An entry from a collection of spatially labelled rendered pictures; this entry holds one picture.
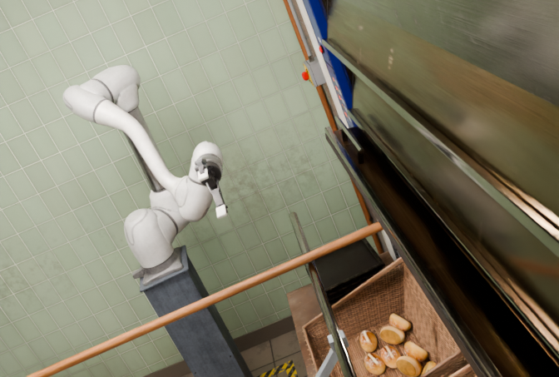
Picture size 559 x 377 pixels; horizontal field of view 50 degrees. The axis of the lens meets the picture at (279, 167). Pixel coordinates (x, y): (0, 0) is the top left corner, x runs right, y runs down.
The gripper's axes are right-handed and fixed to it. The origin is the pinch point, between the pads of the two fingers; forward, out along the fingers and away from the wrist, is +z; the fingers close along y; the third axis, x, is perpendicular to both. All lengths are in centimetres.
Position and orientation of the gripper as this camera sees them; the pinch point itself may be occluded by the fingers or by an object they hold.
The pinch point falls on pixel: (212, 196)
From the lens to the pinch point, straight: 183.2
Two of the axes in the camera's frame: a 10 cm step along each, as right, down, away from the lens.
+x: -9.2, 4.0, 0.0
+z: 1.5, 3.6, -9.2
